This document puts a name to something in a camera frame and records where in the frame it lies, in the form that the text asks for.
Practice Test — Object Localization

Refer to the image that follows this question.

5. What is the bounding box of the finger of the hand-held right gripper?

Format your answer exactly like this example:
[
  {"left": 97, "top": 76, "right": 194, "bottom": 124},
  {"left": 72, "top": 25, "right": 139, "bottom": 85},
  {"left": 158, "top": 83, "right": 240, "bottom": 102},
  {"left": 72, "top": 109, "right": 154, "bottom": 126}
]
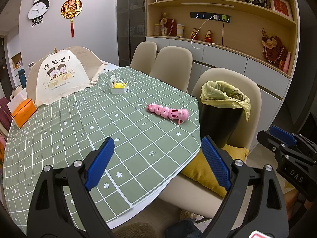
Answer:
[
  {"left": 269, "top": 126, "right": 317, "bottom": 152},
  {"left": 257, "top": 130, "right": 317, "bottom": 167}
]

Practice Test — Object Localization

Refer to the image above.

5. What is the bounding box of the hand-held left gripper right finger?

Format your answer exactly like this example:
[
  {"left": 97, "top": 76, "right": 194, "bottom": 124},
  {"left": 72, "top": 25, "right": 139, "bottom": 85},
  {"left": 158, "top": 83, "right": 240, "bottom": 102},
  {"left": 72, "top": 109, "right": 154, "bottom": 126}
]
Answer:
[{"left": 201, "top": 135, "right": 290, "bottom": 238}]

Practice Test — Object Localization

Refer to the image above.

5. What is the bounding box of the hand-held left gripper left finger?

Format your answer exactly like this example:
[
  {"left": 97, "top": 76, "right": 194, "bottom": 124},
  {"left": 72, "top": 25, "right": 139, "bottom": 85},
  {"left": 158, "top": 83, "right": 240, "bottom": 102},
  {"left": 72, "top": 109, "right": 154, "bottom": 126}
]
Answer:
[{"left": 26, "top": 137, "right": 115, "bottom": 238}]

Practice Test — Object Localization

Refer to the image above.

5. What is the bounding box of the yellow trash bag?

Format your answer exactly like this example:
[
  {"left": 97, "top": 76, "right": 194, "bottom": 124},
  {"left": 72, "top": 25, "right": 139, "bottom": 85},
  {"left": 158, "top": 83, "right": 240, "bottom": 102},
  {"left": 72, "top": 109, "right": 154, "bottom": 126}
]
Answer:
[{"left": 200, "top": 81, "right": 251, "bottom": 122}]

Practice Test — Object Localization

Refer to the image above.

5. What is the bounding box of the yellow cushion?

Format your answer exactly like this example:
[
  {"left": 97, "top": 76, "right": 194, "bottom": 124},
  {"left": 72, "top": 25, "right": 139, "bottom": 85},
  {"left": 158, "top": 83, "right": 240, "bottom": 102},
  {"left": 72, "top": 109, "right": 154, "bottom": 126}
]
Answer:
[{"left": 180, "top": 145, "right": 249, "bottom": 198}]

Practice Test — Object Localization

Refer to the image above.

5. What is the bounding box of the beige dining chair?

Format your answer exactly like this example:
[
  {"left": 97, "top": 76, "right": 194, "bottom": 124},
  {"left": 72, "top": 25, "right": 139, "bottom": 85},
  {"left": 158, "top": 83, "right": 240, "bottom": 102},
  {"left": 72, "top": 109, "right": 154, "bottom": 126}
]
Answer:
[
  {"left": 130, "top": 42, "right": 158, "bottom": 76},
  {"left": 149, "top": 46, "right": 193, "bottom": 94},
  {"left": 158, "top": 67, "right": 263, "bottom": 219}
]

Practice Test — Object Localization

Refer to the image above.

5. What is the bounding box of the green checked tablecloth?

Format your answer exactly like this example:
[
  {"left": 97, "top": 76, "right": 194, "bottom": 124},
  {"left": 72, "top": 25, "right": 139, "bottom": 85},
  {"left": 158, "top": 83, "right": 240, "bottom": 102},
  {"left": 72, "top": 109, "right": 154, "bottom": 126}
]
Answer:
[{"left": 2, "top": 66, "right": 201, "bottom": 228}]

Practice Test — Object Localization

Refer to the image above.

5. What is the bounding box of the pink caterpillar toy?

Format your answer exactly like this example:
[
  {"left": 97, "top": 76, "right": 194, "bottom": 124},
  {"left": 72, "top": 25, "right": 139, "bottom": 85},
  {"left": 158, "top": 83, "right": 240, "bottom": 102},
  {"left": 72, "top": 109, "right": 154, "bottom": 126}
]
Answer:
[{"left": 146, "top": 103, "right": 191, "bottom": 125}]

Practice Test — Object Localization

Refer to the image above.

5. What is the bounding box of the person's blue trouser leg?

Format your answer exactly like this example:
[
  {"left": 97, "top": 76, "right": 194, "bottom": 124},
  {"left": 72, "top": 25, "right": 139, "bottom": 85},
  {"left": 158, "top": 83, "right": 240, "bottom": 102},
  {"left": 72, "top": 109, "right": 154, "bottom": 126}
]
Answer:
[{"left": 171, "top": 219, "right": 204, "bottom": 238}]

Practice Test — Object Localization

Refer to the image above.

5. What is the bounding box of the pink red box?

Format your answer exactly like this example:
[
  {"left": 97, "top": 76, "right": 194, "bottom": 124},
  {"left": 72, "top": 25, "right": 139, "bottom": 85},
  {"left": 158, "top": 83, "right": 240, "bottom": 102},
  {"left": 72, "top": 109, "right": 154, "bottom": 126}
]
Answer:
[{"left": 279, "top": 52, "right": 292, "bottom": 71}]

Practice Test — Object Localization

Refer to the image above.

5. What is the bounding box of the brown fleece garment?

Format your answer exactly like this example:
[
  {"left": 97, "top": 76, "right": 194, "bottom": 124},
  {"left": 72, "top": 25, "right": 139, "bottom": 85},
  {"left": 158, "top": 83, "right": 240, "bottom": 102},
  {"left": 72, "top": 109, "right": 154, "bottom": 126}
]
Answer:
[{"left": 113, "top": 223, "right": 157, "bottom": 238}]

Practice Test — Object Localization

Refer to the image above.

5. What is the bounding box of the white yellow toy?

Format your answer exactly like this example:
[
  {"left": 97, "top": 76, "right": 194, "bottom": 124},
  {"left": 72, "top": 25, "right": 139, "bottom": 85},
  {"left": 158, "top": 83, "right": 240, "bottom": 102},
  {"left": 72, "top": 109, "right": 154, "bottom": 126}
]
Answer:
[{"left": 110, "top": 75, "right": 129, "bottom": 95}]

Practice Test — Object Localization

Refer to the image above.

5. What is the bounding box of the heart shaped flower decoration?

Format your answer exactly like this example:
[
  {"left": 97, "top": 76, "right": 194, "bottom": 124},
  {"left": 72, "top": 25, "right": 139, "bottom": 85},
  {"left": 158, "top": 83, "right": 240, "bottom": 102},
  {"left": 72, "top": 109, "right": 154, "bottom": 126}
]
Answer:
[{"left": 261, "top": 28, "right": 289, "bottom": 67}]

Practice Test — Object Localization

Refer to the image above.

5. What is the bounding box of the orange tissue box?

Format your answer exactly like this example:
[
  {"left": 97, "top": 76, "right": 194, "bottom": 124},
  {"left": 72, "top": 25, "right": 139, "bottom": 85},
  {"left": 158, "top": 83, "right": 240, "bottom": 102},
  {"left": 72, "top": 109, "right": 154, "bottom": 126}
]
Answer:
[{"left": 7, "top": 89, "right": 38, "bottom": 129}]

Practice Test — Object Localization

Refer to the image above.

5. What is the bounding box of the cartoon print mesh food cover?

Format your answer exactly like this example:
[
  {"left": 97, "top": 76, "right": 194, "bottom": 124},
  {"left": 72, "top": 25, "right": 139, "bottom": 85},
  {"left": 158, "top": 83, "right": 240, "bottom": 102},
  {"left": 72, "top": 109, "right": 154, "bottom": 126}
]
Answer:
[{"left": 26, "top": 46, "right": 110, "bottom": 106}]

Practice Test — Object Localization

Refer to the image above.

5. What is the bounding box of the dark red cloth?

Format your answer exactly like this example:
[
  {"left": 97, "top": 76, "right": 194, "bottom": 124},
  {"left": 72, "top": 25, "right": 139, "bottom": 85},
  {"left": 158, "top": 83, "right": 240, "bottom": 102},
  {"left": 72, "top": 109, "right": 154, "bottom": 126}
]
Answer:
[{"left": 0, "top": 98, "right": 13, "bottom": 130}]

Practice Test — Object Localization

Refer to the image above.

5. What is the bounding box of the wooden shelf cabinet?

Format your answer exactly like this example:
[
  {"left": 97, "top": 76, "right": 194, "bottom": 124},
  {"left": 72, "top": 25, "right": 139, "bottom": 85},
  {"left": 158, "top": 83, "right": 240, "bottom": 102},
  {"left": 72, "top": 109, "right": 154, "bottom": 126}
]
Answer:
[{"left": 145, "top": 0, "right": 298, "bottom": 101}]

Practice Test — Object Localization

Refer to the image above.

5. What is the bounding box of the blue thermos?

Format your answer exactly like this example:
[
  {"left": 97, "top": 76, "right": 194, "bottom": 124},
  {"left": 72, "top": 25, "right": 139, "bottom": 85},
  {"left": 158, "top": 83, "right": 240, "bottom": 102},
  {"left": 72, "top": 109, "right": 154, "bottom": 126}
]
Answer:
[{"left": 17, "top": 69, "right": 27, "bottom": 90}]

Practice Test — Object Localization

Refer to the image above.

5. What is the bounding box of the black power strip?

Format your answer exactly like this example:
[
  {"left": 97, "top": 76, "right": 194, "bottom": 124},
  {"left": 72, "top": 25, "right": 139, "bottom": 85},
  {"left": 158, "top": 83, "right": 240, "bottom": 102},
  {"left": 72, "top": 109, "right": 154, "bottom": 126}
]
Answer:
[{"left": 190, "top": 11, "right": 231, "bottom": 23}]

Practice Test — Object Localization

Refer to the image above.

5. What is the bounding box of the dark glass cabinet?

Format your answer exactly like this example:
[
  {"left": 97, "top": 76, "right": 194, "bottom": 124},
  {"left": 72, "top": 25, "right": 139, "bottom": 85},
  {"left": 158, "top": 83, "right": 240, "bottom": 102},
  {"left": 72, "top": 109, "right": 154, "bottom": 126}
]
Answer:
[{"left": 116, "top": 0, "right": 147, "bottom": 68}]

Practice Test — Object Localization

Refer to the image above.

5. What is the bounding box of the red flower gift decoration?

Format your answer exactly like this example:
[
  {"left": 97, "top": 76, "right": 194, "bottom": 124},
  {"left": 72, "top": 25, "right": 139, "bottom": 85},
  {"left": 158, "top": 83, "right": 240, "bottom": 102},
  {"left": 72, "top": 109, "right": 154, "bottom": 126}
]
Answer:
[{"left": 159, "top": 12, "right": 177, "bottom": 36}]

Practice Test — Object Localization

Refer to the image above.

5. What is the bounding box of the red gold hanging ornament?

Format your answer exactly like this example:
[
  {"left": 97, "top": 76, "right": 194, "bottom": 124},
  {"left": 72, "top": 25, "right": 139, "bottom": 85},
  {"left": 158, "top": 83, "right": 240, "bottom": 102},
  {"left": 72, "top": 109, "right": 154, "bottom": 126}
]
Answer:
[{"left": 61, "top": 0, "right": 84, "bottom": 38}]

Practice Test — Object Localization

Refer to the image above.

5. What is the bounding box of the black power cable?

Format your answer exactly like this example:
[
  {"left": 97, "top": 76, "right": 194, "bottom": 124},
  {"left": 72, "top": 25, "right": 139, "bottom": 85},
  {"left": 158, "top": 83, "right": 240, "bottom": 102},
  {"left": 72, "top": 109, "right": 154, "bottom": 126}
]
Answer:
[{"left": 221, "top": 21, "right": 227, "bottom": 47}]

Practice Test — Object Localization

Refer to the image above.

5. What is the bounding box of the red picture frame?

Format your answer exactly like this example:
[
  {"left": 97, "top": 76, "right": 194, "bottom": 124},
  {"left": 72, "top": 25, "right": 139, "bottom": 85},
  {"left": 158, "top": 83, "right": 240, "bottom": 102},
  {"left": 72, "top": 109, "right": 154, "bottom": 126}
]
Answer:
[{"left": 269, "top": 0, "right": 292, "bottom": 18}]

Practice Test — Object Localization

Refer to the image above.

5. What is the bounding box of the white charging cable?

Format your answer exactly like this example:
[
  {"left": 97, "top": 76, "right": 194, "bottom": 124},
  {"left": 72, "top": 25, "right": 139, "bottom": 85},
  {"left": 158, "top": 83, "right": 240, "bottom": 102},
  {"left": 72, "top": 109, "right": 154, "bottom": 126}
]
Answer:
[{"left": 190, "top": 17, "right": 216, "bottom": 50}]

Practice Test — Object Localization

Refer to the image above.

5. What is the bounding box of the panda wall clock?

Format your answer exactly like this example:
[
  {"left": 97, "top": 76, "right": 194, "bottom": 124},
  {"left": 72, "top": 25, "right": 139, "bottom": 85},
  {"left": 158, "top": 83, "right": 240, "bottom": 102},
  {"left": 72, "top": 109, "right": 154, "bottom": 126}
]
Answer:
[{"left": 27, "top": 0, "right": 50, "bottom": 28}]

